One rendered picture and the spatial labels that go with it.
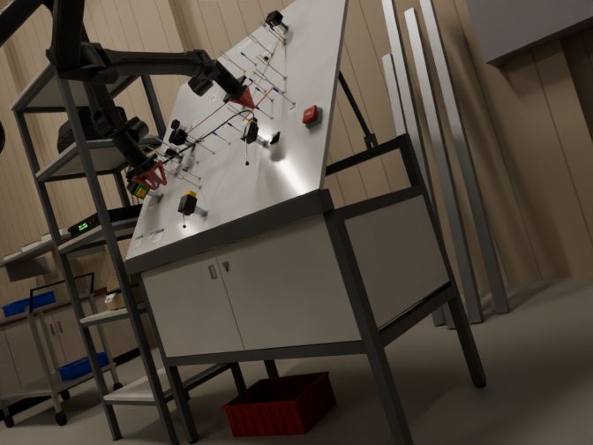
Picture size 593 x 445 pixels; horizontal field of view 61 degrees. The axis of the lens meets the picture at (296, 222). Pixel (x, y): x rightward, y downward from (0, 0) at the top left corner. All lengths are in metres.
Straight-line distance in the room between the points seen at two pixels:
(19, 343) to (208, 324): 3.15
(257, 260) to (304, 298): 0.23
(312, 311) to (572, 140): 2.10
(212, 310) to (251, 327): 0.22
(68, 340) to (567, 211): 4.23
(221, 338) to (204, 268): 0.28
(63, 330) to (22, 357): 0.42
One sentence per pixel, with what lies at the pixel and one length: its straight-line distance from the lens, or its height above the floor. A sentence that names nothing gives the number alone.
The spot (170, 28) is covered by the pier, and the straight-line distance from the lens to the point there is 4.85.
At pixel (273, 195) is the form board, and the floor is 0.90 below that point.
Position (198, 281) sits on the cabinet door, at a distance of 2.01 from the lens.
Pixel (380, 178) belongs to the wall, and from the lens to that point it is 3.75.
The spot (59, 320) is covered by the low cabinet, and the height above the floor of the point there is 0.62.
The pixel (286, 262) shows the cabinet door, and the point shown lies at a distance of 1.64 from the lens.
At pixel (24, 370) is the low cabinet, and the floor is 0.31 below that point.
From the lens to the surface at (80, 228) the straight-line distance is 2.68.
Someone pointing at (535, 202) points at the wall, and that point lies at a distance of 3.48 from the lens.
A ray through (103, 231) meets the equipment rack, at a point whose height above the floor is 1.03.
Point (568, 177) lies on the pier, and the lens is 3.29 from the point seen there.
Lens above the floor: 0.78
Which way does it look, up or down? 1 degrees up
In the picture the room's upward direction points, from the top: 17 degrees counter-clockwise
